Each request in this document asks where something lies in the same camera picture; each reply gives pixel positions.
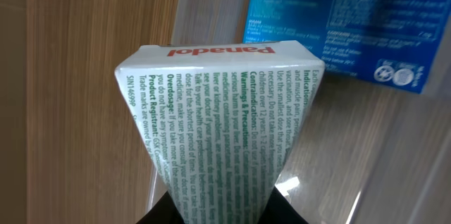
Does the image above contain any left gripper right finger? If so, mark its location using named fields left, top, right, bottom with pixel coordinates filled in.
left=259, top=187, right=309, bottom=224

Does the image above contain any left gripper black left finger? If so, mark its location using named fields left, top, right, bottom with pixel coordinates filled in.
left=136, top=192, right=184, bottom=224

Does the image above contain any clear plastic container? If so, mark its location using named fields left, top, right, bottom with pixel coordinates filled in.
left=161, top=0, right=450, bottom=223

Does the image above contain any white green Panadol box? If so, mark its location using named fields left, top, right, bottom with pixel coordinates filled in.
left=115, top=41, right=325, bottom=223

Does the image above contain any blue Vicks lozenge box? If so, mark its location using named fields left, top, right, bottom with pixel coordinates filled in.
left=243, top=0, right=450, bottom=93

